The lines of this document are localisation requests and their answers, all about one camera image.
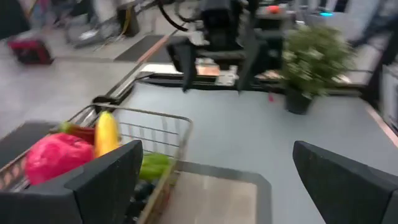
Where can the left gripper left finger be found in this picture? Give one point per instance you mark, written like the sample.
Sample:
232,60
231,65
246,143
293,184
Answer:
93,199

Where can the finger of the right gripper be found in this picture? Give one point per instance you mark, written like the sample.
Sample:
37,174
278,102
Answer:
250,62
185,62

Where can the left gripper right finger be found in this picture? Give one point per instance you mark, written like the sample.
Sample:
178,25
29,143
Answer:
348,193

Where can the black toy grape bunch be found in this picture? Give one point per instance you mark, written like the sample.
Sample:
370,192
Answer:
141,193

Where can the pink red round toy fruit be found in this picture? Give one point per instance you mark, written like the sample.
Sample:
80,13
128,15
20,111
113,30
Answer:
56,155

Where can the green toy lettuce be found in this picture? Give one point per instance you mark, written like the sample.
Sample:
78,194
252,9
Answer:
154,166

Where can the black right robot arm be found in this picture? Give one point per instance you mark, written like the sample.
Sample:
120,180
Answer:
220,18

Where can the red emergency stop button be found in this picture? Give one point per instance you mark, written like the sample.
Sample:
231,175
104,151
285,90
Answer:
274,9

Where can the artificial potted plant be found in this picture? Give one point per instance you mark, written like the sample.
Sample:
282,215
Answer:
311,59

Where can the black floor box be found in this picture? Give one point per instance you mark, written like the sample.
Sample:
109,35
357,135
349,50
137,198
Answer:
129,21

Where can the black table edge clamp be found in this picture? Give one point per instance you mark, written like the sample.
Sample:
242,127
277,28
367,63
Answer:
104,100

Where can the red black bag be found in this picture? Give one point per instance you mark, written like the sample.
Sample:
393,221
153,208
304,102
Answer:
31,51

